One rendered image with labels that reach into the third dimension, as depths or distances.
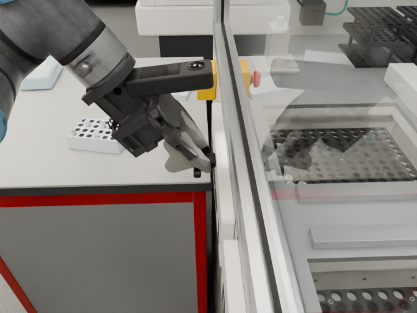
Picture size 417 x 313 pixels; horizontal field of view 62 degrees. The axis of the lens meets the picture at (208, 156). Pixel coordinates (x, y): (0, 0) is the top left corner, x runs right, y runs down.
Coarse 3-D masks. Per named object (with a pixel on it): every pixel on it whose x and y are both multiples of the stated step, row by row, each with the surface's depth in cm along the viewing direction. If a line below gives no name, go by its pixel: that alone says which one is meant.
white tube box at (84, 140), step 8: (80, 120) 85; (96, 120) 85; (104, 120) 85; (80, 128) 83; (88, 128) 83; (96, 128) 83; (72, 136) 80; (80, 136) 81; (88, 136) 81; (104, 136) 80; (72, 144) 81; (80, 144) 81; (88, 144) 80; (96, 144) 80; (104, 144) 80; (112, 144) 79; (120, 144) 81; (104, 152) 81; (112, 152) 81
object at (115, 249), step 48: (48, 96) 101; (192, 96) 101; (0, 144) 84; (48, 144) 84; (0, 192) 74; (48, 192) 74; (96, 192) 75; (144, 192) 75; (192, 192) 77; (0, 240) 86; (48, 240) 87; (96, 240) 87; (144, 240) 88; (192, 240) 89; (48, 288) 101; (96, 288) 102; (144, 288) 103; (192, 288) 104
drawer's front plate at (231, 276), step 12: (228, 240) 42; (228, 252) 41; (228, 264) 40; (240, 264) 40; (228, 276) 38; (240, 276) 38; (228, 288) 37; (240, 288) 37; (228, 300) 36; (240, 300) 36; (228, 312) 36; (240, 312) 35
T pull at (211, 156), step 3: (198, 147) 58; (204, 153) 57; (207, 153) 57; (210, 153) 57; (213, 153) 57; (207, 156) 57; (210, 156) 57; (213, 156) 57; (210, 159) 56; (213, 159) 56; (210, 162) 56; (213, 162) 56; (210, 165) 56; (213, 165) 56; (195, 168) 54; (198, 168) 54; (195, 171) 54; (198, 171) 54; (195, 174) 54; (198, 174) 54; (195, 177) 54; (198, 177) 54
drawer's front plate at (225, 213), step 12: (216, 108) 65; (216, 120) 62; (216, 132) 59; (216, 144) 56; (216, 156) 54; (216, 168) 55; (228, 168) 52; (216, 180) 56; (228, 180) 50; (216, 192) 57; (228, 192) 48; (216, 204) 58; (228, 204) 46; (216, 216) 59; (228, 216) 45; (228, 228) 45
